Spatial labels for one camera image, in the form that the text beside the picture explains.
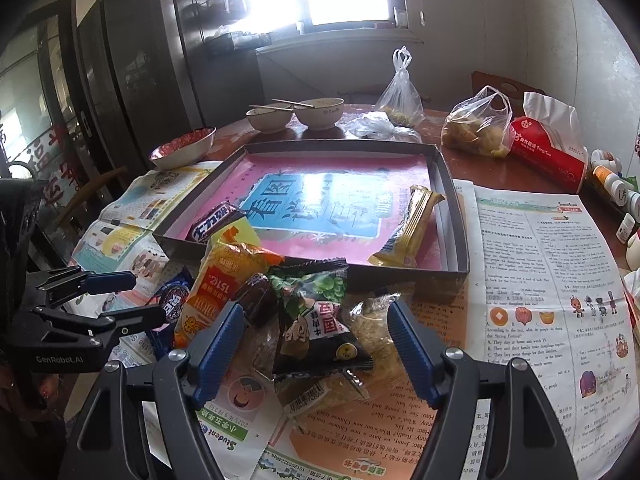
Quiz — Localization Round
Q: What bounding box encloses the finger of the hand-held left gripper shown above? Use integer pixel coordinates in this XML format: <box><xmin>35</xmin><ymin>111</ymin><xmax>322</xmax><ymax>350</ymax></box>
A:
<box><xmin>30</xmin><ymin>304</ymin><xmax>168</xmax><ymax>348</ymax></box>
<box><xmin>22</xmin><ymin>266</ymin><xmax>138</xmax><ymax>306</ymax></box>

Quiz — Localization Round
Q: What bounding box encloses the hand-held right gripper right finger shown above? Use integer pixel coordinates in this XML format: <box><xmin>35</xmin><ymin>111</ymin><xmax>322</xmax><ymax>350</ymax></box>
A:
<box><xmin>387</xmin><ymin>300</ymin><xmax>581</xmax><ymax>480</ymax></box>

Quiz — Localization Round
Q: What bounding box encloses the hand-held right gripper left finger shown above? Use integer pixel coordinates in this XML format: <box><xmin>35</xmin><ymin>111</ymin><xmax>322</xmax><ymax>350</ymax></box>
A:
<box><xmin>59</xmin><ymin>301</ymin><xmax>247</xmax><ymax>480</ymax></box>

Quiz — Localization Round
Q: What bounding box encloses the blue cookie packet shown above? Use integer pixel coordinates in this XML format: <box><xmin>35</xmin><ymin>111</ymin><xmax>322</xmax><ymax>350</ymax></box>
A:
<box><xmin>150</xmin><ymin>266</ymin><xmax>198</xmax><ymax>356</ymax></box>

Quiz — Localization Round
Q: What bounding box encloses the small brown snack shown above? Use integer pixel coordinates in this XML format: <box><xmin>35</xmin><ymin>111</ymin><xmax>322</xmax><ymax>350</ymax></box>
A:
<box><xmin>235</xmin><ymin>272</ymin><xmax>276</xmax><ymax>328</ymax></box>

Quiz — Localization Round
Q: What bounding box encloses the orange snack packet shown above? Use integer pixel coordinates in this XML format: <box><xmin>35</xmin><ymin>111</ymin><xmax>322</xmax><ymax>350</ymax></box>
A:
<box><xmin>172</xmin><ymin>227</ymin><xmax>286</xmax><ymax>348</ymax></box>

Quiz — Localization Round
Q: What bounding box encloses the dark green snack packet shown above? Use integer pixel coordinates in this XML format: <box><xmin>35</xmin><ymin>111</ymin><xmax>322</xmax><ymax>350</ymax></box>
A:
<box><xmin>267</xmin><ymin>257</ymin><xmax>373</xmax><ymax>376</ymax></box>

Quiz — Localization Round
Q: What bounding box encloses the yellowish snack packet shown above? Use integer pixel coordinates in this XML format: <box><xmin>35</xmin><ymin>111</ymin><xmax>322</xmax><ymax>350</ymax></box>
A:
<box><xmin>272</xmin><ymin>367</ymin><xmax>371</xmax><ymax>418</ymax></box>

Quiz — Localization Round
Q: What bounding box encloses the yellow snack packet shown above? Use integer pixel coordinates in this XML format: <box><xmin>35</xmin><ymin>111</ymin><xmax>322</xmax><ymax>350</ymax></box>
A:
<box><xmin>367</xmin><ymin>185</ymin><xmax>446</xmax><ymax>268</ymax></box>

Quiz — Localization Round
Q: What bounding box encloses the dark chocolate bar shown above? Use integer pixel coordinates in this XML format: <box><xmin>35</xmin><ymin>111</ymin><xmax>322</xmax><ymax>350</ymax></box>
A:
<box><xmin>185</xmin><ymin>201</ymin><xmax>247</xmax><ymax>245</ymax></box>

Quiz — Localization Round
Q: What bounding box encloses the dark cardboard box tray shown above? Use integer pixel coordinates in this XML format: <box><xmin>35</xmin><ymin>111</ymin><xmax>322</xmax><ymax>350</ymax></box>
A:
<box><xmin>152</xmin><ymin>142</ymin><xmax>471</xmax><ymax>286</ymax></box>

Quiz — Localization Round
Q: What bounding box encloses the person's left hand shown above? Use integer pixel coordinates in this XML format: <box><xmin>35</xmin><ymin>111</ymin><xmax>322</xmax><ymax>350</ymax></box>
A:
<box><xmin>0</xmin><ymin>375</ymin><xmax>66</xmax><ymax>441</ymax></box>

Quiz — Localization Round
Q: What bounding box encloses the clear wrapped pastry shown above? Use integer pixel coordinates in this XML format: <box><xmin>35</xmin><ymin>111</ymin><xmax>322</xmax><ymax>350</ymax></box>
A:
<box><xmin>345</xmin><ymin>290</ymin><xmax>416</xmax><ymax>386</ymax></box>

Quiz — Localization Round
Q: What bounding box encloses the colourful printed newspaper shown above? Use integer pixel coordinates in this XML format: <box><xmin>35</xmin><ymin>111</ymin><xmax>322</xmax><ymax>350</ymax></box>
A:
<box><xmin>70</xmin><ymin>160</ymin><xmax>223</xmax><ymax>366</ymax></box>

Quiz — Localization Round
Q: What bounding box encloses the white text newspaper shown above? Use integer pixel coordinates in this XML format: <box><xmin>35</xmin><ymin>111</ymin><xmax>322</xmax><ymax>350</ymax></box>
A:
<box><xmin>145</xmin><ymin>180</ymin><xmax>640</xmax><ymax>480</ymax></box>

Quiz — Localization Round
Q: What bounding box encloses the red patterned bowl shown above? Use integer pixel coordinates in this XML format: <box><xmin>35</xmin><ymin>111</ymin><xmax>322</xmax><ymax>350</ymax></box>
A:
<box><xmin>149</xmin><ymin>126</ymin><xmax>217</xmax><ymax>171</ymax></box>

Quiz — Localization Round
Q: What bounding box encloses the glass door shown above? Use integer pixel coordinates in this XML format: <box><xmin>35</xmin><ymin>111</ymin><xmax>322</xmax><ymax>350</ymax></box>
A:
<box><xmin>0</xmin><ymin>25</ymin><xmax>81</xmax><ymax>196</ymax></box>

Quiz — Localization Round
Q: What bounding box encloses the crumpled clear plastic bag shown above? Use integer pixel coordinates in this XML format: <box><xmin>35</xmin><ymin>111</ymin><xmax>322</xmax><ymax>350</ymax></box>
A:
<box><xmin>345</xmin><ymin>111</ymin><xmax>423</xmax><ymax>143</ymax></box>

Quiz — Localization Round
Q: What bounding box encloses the plastic bag of fried pastry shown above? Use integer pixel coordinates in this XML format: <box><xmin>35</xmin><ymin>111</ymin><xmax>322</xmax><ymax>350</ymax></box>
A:
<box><xmin>441</xmin><ymin>85</ymin><xmax>515</xmax><ymax>158</ymax></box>

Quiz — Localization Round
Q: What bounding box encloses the dark refrigerator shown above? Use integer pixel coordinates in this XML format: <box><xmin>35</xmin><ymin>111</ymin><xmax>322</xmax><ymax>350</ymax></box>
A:
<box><xmin>75</xmin><ymin>0</ymin><xmax>261</xmax><ymax>181</ymax></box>

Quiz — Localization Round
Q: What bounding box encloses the white ceramic bowl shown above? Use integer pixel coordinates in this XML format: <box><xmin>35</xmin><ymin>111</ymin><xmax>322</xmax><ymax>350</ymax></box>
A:
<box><xmin>246</xmin><ymin>105</ymin><xmax>294</xmax><ymax>134</ymax></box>
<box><xmin>293</xmin><ymin>97</ymin><xmax>346</xmax><ymax>131</ymax></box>

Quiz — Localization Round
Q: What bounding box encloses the red tissue pack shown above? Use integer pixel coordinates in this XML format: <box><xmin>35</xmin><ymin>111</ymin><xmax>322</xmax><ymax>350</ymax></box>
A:
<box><xmin>509</xmin><ymin>91</ymin><xmax>590</xmax><ymax>195</ymax></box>

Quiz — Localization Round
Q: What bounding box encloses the small white bottle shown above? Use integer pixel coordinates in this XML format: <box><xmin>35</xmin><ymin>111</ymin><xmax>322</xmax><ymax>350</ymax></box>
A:
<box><xmin>616</xmin><ymin>212</ymin><xmax>636</xmax><ymax>245</ymax></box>

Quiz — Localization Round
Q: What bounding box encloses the tall clear plastic bag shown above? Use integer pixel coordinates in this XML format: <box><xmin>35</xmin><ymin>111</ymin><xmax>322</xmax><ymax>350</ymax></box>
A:
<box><xmin>375</xmin><ymin>46</ymin><xmax>426</xmax><ymax>126</ymax></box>

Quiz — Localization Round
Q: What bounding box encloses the white medicine bottle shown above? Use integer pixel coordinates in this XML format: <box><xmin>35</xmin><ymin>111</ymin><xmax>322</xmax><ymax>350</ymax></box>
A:
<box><xmin>612</xmin><ymin>177</ymin><xmax>640</xmax><ymax>216</ymax></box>

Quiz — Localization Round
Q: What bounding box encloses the brown wooden chair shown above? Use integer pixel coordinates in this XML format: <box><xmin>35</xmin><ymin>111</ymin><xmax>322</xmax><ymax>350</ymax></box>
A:
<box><xmin>471</xmin><ymin>71</ymin><xmax>546</xmax><ymax>106</ymax></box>

